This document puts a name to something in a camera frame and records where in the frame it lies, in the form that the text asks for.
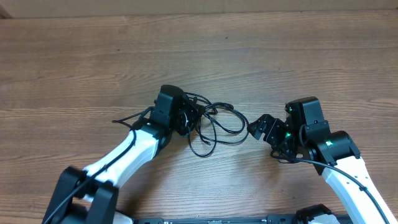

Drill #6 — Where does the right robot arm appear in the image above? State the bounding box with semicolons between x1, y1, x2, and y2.
248;96;397;223

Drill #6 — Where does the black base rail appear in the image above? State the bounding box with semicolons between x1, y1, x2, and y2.
133;203;352;224

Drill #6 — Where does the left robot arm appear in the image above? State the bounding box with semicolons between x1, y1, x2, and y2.
43;85;205;224

